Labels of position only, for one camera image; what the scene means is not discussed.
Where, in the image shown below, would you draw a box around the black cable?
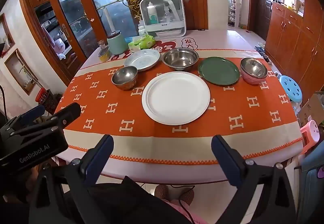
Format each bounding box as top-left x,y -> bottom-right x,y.
177,189 -> 194,224

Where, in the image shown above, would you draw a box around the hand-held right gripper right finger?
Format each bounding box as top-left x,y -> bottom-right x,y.
211,135 -> 296,224

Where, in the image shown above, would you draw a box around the orange patterned table runner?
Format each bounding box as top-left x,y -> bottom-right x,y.
54,48 -> 303,165

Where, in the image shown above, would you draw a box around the white clear storage case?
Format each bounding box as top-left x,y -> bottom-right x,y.
140,0 -> 187,38

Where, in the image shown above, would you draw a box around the large steel bowl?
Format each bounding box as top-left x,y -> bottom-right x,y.
162,48 -> 199,72

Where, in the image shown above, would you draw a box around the small steel bowl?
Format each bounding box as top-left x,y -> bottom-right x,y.
111,66 -> 138,91

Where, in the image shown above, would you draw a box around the cardboard box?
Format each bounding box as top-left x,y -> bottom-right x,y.
297,94 -> 324,126

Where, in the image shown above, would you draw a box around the wooden wall cabinet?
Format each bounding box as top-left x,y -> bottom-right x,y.
264,0 -> 324,103

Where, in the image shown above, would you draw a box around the person's black garment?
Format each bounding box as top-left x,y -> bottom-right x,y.
86,176 -> 210,224

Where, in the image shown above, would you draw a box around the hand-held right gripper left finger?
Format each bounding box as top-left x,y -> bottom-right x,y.
29,134 -> 115,224

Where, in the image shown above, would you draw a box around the large white plate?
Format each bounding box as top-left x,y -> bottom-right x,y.
142,71 -> 211,125

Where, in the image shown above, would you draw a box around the person's pink trousers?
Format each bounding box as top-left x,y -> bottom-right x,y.
162,199 -> 208,224

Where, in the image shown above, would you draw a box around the pink plastic stool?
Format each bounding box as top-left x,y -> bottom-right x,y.
300,120 -> 322,154

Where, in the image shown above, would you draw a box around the brown knitted slipper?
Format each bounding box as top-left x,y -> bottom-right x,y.
154,185 -> 195,205

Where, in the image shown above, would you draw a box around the red and brown basket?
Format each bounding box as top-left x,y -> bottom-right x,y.
35,89 -> 62,113

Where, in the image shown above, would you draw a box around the dark entrance door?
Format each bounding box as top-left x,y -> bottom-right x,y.
258,0 -> 275,40

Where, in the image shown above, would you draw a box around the mint green canister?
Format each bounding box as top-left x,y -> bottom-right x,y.
107,31 -> 129,55

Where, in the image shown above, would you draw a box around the steel bowl with pink outside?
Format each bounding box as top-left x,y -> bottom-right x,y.
240,57 -> 268,85

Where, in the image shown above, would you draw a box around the blue plastic stool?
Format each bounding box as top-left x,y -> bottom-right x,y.
278,75 -> 303,103

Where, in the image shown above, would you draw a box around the white shoe rack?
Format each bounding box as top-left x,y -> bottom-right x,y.
228,0 -> 241,28

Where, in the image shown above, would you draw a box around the white bottle with green label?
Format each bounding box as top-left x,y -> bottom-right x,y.
147,1 -> 159,24

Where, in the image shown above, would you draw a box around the green tissue pack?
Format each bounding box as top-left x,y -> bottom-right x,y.
128,34 -> 155,50

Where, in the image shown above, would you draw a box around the green plate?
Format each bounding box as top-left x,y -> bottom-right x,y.
198,57 -> 240,86

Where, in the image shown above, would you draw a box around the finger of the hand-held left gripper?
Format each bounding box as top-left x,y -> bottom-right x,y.
19,105 -> 46,126
52,103 -> 82,129

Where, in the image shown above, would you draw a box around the wooden framed wall niche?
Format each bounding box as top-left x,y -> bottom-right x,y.
4,49 -> 38,95

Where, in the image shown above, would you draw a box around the white floral shallow plate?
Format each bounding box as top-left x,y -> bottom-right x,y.
124,49 -> 161,72

